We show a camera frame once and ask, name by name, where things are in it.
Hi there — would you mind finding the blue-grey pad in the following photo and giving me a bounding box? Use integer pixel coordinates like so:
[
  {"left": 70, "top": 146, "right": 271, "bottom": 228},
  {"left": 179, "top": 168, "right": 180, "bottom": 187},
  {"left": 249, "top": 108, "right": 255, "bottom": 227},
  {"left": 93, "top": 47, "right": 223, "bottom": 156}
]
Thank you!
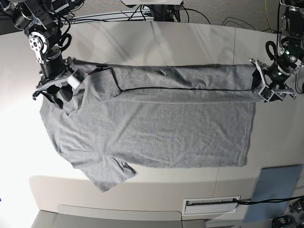
[{"left": 243, "top": 164, "right": 303, "bottom": 223}]

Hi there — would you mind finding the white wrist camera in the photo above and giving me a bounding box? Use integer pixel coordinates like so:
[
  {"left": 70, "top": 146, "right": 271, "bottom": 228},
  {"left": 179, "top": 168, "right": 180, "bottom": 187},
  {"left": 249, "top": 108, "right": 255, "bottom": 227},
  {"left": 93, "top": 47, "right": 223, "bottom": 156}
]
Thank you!
[
  {"left": 258, "top": 87, "right": 280, "bottom": 103},
  {"left": 66, "top": 70, "right": 84, "bottom": 90}
]

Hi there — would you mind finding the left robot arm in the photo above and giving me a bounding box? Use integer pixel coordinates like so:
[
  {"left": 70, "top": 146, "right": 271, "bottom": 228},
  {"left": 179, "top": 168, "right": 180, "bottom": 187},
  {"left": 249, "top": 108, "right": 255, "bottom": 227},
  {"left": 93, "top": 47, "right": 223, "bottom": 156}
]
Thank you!
[{"left": 250, "top": 0, "right": 304, "bottom": 103}]

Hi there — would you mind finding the black cable at grommet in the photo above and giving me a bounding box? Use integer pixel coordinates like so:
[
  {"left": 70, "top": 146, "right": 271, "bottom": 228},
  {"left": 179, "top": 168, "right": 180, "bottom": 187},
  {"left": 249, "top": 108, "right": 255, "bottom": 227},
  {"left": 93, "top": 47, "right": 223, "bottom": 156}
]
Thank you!
[{"left": 234, "top": 196, "right": 304, "bottom": 205}]

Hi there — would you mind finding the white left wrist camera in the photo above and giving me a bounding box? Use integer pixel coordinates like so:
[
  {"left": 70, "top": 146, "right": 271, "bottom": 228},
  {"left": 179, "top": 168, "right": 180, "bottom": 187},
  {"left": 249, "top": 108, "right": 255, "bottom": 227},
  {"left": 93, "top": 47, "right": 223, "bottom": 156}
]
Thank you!
[{"left": 258, "top": 87, "right": 280, "bottom": 103}]

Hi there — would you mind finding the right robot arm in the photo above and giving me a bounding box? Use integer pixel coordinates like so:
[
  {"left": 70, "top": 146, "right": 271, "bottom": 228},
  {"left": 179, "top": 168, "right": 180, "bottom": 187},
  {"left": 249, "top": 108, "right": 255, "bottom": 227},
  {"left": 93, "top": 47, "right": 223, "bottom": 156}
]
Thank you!
[{"left": 12, "top": 0, "right": 84, "bottom": 109}]

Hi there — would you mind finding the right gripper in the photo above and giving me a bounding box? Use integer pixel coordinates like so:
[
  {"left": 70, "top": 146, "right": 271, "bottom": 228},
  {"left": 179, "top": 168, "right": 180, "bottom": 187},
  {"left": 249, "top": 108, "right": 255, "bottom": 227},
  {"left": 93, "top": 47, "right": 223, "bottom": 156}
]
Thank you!
[{"left": 32, "top": 57, "right": 79, "bottom": 110}]

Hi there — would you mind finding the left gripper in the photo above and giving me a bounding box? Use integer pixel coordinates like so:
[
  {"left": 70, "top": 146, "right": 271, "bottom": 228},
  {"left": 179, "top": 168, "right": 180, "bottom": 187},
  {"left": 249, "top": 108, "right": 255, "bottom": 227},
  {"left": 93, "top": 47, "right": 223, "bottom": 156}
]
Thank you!
[{"left": 250, "top": 58, "right": 296, "bottom": 101}]

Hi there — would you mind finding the grey T-shirt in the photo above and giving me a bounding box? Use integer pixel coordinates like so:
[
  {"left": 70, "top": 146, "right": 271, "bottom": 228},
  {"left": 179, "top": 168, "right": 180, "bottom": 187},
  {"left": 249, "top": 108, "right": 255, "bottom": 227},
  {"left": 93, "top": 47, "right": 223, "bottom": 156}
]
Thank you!
[{"left": 40, "top": 65, "right": 259, "bottom": 191}]

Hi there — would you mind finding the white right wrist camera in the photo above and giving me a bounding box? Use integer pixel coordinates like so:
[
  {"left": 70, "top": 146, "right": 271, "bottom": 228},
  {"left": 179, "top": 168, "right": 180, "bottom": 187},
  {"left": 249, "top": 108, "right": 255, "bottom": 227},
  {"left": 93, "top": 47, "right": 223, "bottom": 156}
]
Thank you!
[{"left": 66, "top": 70, "right": 84, "bottom": 90}]

